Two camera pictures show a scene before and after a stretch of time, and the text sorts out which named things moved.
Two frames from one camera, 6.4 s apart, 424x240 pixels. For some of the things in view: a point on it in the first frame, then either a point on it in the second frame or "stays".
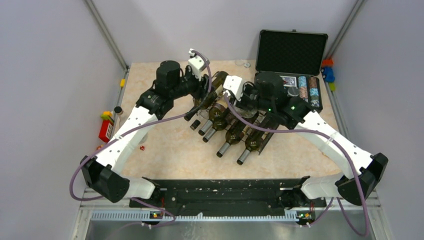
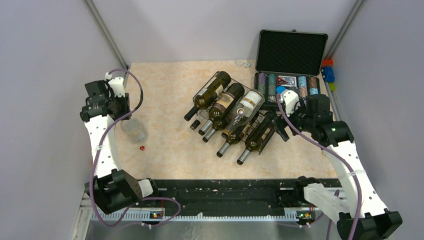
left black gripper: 201,87 -> 126,102
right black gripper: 241,102 -> 280,124
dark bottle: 214,89 stays
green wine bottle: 215,114 stays
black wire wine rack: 224,103 stays
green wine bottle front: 218,126 stays
